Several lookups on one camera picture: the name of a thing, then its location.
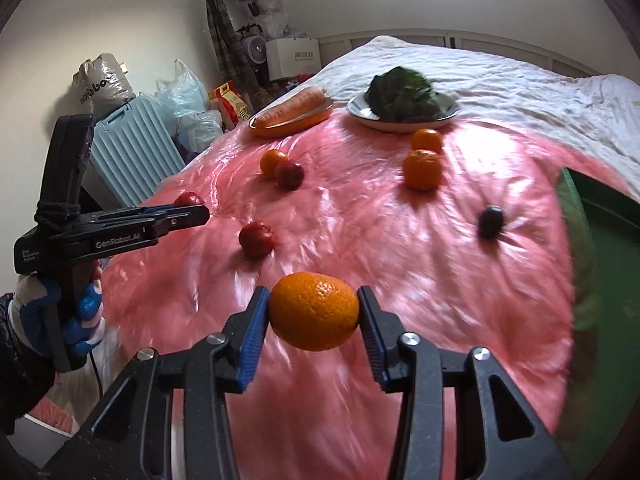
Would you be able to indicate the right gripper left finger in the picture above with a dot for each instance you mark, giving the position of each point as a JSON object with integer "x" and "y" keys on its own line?
{"x": 128, "y": 434}

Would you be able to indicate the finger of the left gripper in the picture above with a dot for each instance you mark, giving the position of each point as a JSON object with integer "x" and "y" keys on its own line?
{"x": 168, "y": 218}

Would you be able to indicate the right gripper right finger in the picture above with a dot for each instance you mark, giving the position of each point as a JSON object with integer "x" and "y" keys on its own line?
{"x": 498, "y": 434}

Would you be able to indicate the red apple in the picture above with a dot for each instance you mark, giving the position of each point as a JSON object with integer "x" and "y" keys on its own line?
{"x": 289, "y": 175}
{"x": 188, "y": 198}
{"x": 257, "y": 239}

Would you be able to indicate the small orange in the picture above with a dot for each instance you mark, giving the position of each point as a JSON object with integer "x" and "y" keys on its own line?
{"x": 270, "y": 160}

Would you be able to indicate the large orange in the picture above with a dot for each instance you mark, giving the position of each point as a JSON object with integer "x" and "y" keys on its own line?
{"x": 313, "y": 312}

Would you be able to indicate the dark plum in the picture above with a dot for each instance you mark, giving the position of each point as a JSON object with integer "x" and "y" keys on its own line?
{"x": 490, "y": 222}

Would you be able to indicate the orange pair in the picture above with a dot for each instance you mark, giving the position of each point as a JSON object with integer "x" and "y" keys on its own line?
{"x": 422, "y": 170}
{"x": 427, "y": 140}

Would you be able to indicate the blue gloved left hand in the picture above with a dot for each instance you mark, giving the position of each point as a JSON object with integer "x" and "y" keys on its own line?
{"x": 27, "y": 314}

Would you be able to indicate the light blue suitcase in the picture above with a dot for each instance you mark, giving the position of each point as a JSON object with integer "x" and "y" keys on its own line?
{"x": 131, "y": 154}

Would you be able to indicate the clear plastic bag of items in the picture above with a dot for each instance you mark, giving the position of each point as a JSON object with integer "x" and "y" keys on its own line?
{"x": 197, "y": 131}

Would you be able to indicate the translucent blue plastic bag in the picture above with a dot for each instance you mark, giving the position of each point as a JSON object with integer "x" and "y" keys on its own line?
{"x": 183, "y": 96}

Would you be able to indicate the red yellow rice bag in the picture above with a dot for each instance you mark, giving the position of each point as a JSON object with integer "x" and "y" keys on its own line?
{"x": 228, "y": 100}

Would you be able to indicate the orange rimmed plate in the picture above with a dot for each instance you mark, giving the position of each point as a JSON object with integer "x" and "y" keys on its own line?
{"x": 295, "y": 125}

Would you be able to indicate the silver printed bag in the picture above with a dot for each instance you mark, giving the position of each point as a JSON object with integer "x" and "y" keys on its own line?
{"x": 102, "y": 86}

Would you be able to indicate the plaid scarf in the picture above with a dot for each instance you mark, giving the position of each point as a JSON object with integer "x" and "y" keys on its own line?
{"x": 231, "y": 59}

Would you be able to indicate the carrot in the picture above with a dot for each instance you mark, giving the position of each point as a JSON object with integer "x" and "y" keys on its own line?
{"x": 301, "y": 103}

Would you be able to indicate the lower white fan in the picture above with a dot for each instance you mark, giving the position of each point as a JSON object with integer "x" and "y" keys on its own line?
{"x": 255, "y": 49}

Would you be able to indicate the white paper shopping bag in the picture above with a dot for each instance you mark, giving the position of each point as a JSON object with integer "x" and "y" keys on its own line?
{"x": 288, "y": 58}

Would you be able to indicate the green leafy vegetable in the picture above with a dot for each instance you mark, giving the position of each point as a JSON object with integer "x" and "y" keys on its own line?
{"x": 400, "y": 82}

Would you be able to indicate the white floral duvet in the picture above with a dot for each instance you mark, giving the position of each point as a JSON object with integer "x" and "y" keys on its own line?
{"x": 597, "y": 115}

